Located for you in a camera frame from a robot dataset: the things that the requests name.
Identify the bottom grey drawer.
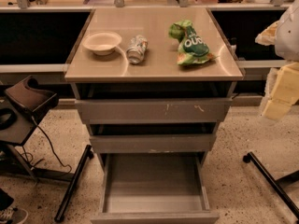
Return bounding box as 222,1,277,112
91,153,219,224

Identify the middle grey drawer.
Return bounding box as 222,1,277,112
90,134,216,153

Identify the black side stand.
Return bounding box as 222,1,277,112
0,99,93,223

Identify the green rice chip bag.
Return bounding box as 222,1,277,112
168,20,216,66

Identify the crushed soda can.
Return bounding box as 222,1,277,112
126,35,148,64

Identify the black cable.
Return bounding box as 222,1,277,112
19,121,73,173

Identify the grey drawer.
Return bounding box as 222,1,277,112
90,134,216,153
76,98,232,124
91,153,219,224

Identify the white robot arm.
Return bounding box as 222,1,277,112
255,0,299,121

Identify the top grey drawer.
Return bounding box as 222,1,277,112
76,98,232,124

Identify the grey drawer cabinet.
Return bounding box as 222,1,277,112
64,7,245,224

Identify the white paper bowl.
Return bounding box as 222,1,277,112
82,31,122,55

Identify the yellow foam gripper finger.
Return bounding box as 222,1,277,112
255,21,278,46
262,63,299,120

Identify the black headset cradle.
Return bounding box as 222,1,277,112
5,76,59,122

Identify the black stand leg right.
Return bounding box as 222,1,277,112
243,152,299,222

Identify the sneaker shoe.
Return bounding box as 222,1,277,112
0,207,28,224

